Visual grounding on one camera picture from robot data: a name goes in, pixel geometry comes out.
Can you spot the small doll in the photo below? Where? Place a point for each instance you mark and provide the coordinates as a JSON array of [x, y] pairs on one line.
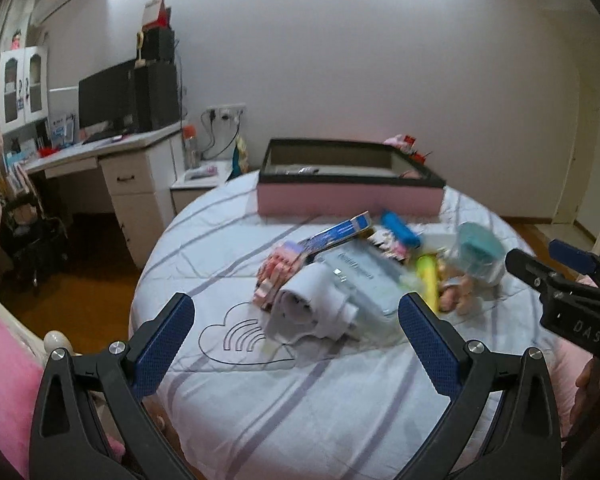
[[16, 41]]

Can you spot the pink printed packet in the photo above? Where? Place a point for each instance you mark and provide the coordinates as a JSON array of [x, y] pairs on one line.
[[387, 245]]

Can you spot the pink item on nightstand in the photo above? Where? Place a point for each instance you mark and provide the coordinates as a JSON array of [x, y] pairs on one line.
[[202, 171]]

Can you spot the black chair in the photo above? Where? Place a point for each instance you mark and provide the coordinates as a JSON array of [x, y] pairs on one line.
[[35, 240]]

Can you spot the black computer tower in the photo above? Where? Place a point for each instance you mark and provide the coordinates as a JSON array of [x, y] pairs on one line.
[[156, 97]]

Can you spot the pink candy packet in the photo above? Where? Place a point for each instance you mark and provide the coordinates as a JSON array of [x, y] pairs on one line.
[[277, 275]]

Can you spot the beige ornament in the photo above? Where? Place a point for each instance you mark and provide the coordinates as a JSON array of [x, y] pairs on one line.
[[140, 50]]

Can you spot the orange capped bottle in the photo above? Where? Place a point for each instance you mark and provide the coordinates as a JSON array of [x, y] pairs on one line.
[[191, 147]]

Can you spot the black monitor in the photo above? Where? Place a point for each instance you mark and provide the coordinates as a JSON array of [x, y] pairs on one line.
[[105, 95]]

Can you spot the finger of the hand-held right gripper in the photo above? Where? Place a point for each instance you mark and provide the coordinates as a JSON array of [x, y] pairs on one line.
[[572, 257], [527, 265]]

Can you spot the white glass door cabinet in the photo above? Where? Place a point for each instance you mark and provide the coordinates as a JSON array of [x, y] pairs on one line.
[[22, 85]]

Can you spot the red box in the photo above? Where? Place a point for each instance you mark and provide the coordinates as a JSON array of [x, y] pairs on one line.
[[416, 147]]

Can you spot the blue toothpaste box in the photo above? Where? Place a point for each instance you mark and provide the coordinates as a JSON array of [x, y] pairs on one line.
[[337, 232]]

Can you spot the yellow blue snack bag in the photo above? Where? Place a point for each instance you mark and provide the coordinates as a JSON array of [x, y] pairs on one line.
[[240, 157]]

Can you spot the white desk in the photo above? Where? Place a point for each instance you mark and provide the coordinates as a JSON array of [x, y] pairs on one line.
[[135, 180]]

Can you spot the blue case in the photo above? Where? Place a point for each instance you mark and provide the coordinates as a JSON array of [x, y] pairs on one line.
[[402, 229]]

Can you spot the white rolled socks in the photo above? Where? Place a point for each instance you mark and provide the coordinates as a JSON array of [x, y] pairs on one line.
[[310, 305]]

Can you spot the yellow highlighter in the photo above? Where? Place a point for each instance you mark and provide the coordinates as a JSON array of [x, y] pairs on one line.
[[427, 280]]

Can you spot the pale blue packet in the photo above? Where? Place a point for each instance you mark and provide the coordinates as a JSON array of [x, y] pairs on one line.
[[370, 275]]

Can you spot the white nightstand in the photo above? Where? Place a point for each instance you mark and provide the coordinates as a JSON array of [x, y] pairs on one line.
[[195, 197]]

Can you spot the pink plush toy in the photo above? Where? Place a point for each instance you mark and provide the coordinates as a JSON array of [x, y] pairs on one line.
[[396, 141]]

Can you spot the white striped bed sheet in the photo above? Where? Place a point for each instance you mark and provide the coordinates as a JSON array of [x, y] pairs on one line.
[[300, 410]]

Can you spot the person's right hand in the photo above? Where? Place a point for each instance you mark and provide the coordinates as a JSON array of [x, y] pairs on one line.
[[584, 395]]

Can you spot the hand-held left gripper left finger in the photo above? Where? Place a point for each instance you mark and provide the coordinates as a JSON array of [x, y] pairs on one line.
[[165, 345]]

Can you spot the white bed frame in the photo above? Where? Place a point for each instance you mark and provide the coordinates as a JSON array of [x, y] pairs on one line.
[[55, 342]]

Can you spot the red white calendar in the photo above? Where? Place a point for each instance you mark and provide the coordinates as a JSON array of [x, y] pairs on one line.
[[156, 12]]

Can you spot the pink blanket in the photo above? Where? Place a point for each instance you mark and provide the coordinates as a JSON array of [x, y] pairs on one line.
[[5, 385]]

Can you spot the teal lidded jar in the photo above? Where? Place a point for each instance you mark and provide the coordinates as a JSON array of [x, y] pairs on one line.
[[477, 255]]

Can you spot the blue white box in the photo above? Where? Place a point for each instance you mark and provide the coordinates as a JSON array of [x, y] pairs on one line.
[[62, 130]]

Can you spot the black speaker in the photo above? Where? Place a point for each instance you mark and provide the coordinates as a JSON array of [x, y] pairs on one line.
[[159, 45]]

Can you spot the white wall outlet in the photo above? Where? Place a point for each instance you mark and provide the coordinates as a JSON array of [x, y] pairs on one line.
[[225, 112]]

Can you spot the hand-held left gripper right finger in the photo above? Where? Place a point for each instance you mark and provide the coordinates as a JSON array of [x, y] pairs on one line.
[[427, 345]]

